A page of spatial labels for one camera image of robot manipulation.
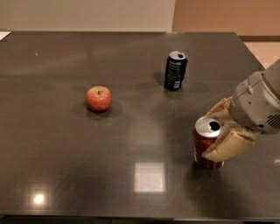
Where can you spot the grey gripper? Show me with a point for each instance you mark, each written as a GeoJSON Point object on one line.
{"type": "Point", "coordinates": [254, 101]}

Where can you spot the red coke can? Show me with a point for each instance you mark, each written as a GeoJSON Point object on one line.
{"type": "Point", "coordinates": [205, 131]}

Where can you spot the blue soda can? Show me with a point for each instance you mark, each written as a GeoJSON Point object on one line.
{"type": "Point", "coordinates": [175, 70]}

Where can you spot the red apple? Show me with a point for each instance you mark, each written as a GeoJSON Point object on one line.
{"type": "Point", "coordinates": [99, 98]}

